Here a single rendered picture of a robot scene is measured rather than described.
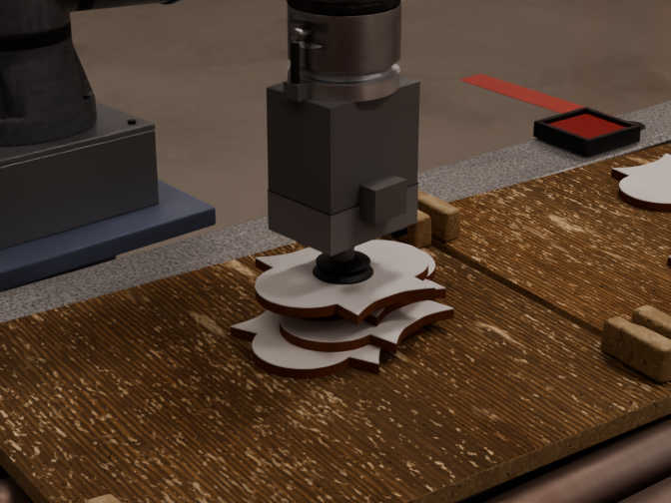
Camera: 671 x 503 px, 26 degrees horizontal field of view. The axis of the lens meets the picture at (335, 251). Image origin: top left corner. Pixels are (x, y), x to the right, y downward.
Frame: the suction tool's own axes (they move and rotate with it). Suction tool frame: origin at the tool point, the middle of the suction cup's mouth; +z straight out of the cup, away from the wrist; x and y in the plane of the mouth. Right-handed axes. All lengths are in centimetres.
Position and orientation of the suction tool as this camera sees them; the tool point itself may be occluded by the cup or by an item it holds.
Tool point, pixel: (342, 286)
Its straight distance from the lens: 103.3
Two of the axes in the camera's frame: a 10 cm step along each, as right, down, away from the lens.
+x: -6.9, -3.0, 6.6
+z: 0.0, 9.1, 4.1
